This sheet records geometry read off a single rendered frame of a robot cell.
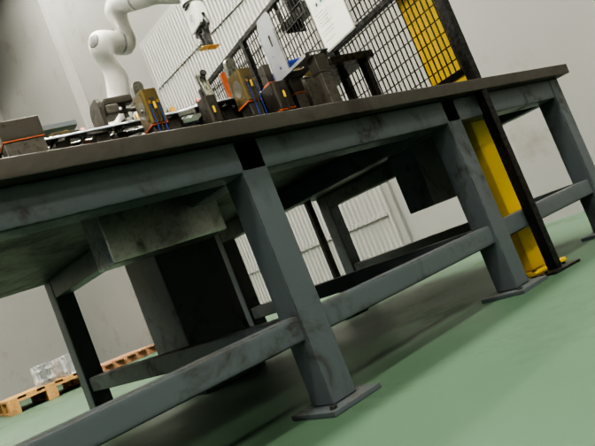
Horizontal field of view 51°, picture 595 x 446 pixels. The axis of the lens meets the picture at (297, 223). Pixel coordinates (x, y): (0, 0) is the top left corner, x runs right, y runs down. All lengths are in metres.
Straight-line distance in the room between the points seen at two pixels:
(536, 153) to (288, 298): 3.03
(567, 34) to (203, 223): 2.93
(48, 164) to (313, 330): 0.68
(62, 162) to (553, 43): 3.37
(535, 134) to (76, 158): 3.40
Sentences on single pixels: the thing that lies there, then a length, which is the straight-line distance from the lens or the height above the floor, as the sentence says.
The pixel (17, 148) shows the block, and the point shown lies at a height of 0.94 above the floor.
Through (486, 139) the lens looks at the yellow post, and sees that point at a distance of 2.38.
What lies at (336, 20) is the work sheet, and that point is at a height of 1.23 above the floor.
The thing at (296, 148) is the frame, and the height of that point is 0.61.
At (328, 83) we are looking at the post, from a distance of 2.19.
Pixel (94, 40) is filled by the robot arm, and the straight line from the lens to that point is 2.80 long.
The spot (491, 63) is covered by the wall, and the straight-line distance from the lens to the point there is 4.35.
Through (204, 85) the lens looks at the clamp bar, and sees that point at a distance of 2.64.
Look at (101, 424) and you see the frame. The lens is 1.21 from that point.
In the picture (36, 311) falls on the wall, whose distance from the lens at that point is 10.98.
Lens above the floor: 0.33
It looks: 4 degrees up
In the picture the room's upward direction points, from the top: 22 degrees counter-clockwise
